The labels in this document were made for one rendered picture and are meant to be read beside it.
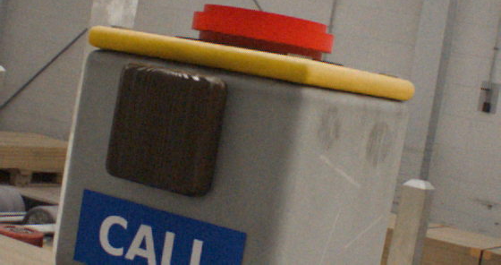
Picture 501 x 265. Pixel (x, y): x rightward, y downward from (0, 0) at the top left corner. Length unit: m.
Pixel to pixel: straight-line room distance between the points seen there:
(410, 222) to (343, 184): 1.15
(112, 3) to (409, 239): 0.53
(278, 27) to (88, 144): 0.06
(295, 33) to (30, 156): 8.24
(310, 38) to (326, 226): 0.05
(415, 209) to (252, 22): 1.16
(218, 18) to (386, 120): 0.06
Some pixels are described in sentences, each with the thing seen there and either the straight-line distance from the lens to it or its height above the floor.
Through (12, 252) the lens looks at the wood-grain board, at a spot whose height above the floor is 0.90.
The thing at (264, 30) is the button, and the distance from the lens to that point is 0.29.
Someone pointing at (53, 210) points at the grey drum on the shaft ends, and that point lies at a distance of 2.27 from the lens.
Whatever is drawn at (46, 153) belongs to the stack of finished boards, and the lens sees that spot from 8.65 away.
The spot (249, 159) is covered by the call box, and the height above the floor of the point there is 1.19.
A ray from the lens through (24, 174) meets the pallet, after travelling 8.43.
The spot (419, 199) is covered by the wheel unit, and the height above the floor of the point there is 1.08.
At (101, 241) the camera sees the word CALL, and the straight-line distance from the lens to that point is 0.29.
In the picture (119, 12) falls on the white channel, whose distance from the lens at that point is 1.54.
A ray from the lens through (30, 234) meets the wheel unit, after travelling 1.68.
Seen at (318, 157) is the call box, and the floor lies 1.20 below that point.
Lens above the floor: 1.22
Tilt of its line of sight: 3 degrees down
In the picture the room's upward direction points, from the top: 10 degrees clockwise
